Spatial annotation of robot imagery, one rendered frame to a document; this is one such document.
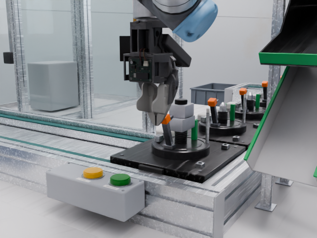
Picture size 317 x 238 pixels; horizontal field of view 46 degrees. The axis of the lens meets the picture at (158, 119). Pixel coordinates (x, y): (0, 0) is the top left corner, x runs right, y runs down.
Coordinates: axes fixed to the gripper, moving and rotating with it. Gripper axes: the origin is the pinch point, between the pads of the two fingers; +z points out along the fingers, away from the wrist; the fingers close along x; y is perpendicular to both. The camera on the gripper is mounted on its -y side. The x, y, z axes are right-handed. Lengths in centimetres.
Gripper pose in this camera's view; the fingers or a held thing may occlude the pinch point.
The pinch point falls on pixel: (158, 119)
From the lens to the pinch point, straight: 78.3
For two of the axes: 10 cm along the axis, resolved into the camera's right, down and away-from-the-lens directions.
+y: -5.3, 1.8, -8.3
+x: 8.5, 1.1, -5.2
